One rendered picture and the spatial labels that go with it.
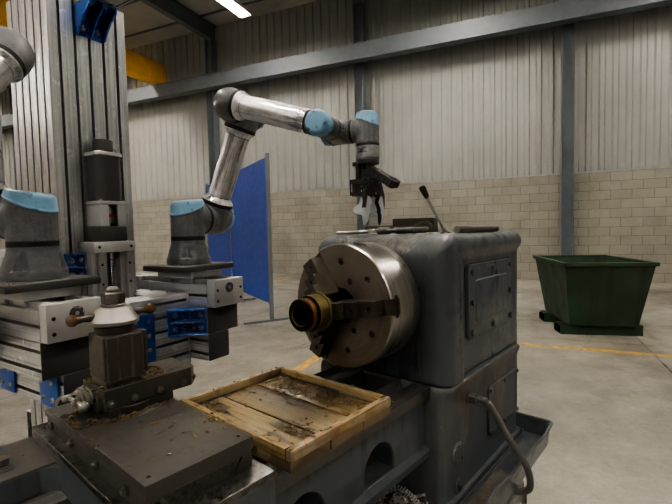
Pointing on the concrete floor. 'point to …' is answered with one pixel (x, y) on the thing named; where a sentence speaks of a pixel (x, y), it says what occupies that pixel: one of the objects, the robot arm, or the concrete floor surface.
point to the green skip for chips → (594, 293)
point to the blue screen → (249, 235)
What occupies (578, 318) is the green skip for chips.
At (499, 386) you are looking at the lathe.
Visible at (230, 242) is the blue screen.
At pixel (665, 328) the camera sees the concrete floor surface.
